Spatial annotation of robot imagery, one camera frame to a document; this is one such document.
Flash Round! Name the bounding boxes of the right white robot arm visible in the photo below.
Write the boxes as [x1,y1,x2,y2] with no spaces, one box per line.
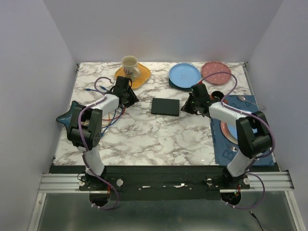
[181,83,275,189]

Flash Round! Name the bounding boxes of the aluminium rail frame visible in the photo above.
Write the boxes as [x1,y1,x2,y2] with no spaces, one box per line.
[26,63,301,231]

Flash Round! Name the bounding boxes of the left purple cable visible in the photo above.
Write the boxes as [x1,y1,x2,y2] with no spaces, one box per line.
[78,77,120,210]

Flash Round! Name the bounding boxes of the pink dotted plate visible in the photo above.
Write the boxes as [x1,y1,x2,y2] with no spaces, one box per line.
[201,61,231,85]

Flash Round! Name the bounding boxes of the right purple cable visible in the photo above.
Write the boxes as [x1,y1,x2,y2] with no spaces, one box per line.
[198,71,276,209]

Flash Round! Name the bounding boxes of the blue star-shaped dish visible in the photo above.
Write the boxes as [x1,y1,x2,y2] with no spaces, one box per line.
[56,101,80,129]

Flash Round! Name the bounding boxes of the blue cloth placemat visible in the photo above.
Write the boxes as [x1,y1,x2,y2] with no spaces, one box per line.
[206,94,275,167]

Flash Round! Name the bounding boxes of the cream floral mug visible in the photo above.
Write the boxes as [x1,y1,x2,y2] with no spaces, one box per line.
[121,56,141,82]

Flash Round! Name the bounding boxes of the light blue plate on mat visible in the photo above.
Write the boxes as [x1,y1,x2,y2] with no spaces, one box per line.
[227,118,238,140]

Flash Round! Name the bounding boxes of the brown orange cup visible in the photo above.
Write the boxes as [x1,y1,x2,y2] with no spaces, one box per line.
[210,91,224,101]

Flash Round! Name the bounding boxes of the purple cable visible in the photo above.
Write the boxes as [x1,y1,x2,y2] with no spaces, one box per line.
[198,71,276,209]
[78,77,120,210]

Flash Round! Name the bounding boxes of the pink plate under blue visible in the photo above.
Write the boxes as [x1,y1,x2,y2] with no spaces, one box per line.
[220,121,238,144]

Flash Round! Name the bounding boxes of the dark teal plate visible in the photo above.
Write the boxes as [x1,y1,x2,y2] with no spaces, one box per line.
[169,79,199,92]

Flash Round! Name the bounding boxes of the black network switch box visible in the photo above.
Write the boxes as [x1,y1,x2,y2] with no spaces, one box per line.
[151,98,180,116]

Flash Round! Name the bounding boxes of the metal spoon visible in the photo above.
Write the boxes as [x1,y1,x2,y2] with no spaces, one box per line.
[237,95,266,109]

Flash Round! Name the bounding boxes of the red ethernet cable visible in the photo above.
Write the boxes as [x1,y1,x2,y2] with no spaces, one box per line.
[103,107,126,121]

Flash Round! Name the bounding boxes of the black mounting base plate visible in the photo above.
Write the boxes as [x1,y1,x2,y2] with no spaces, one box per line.
[39,166,288,202]

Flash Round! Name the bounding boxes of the yellow woven coaster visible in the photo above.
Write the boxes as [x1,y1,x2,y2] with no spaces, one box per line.
[114,63,151,90]

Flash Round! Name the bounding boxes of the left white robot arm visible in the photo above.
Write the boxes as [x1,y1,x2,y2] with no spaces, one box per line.
[57,76,139,190]

